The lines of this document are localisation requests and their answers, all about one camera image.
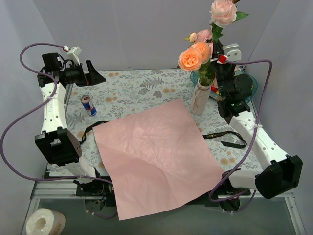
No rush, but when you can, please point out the single pink flower stem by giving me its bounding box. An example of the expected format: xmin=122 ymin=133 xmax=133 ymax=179
xmin=191 ymin=42 xmax=212 ymax=86

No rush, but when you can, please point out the pink artificial flower bouquet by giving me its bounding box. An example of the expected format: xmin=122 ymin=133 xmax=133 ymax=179
xmin=210 ymin=0 xmax=249 ymax=42

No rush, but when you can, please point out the black ribbon with gold text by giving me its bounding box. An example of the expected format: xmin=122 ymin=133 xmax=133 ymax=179
xmin=80 ymin=121 xmax=247 ymax=149

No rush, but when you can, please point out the purple wrapping paper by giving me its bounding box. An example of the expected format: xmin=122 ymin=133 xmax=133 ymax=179
xmin=93 ymin=99 xmax=223 ymax=220

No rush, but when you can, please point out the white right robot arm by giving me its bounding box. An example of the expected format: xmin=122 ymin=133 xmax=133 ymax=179
xmin=209 ymin=41 xmax=303 ymax=199

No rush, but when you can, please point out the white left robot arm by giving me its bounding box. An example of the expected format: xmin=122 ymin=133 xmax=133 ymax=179
xmin=35 ymin=47 xmax=106 ymax=196

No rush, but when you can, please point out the white ribbed ceramic vase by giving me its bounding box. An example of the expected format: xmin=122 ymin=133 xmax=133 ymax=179
xmin=190 ymin=82 xmax=211 ymax=115

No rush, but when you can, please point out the pink red fruit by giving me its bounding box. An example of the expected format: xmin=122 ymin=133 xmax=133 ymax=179
xmin=211 ymin=86 xmax=218 ymax=92

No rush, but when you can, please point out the blue silver energy drink can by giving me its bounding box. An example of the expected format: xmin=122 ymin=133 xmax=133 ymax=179
xmin=81 ymin=95 xmax=97 ymax=116

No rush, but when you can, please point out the floral patterned table mat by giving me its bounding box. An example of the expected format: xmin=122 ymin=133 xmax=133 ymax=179
xmin=66 ymin=69 xmax=261 ymax=176

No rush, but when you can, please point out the teal plastic fruit basket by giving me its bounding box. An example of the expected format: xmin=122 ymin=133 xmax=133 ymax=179
xmin=190 ymin=66 xmax=258 ymax=103

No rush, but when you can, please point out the white toilet paper roll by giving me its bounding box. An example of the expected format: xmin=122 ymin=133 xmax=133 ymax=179
xmin=25 ymin=208 xmax=66 ymax=235

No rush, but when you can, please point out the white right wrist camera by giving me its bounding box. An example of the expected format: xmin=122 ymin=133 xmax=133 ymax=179
xmin=217 ymin=43 xmax=242 ymax=64

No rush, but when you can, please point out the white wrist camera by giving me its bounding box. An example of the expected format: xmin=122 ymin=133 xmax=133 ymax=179
xmin=217 ymin=43 xmax=242 ymax=64
xmin=63 ymin=46 xmax=82 ymax=65

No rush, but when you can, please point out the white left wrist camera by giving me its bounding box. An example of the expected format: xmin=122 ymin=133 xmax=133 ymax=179
xmin=63 ymin=46 xmax=82 ymax=65

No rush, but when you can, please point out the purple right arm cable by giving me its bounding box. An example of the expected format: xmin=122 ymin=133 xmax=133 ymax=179
xmin=208 ymin=59 xmax=273 ymax=213

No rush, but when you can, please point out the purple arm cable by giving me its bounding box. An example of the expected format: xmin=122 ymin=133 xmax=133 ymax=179
xmin=0 ymin=43 xmax=118 ymax=220
xmin=208 ymin=59 xmax=273 ymax=213

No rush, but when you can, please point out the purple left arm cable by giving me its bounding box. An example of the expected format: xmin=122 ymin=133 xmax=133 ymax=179
xmin=0 ymin=43 xmax=118 ymax=220

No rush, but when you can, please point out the aluminium frame rail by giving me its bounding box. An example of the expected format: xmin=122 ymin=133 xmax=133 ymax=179
xmin=30 ymin=178 xmax=81 ymax=199

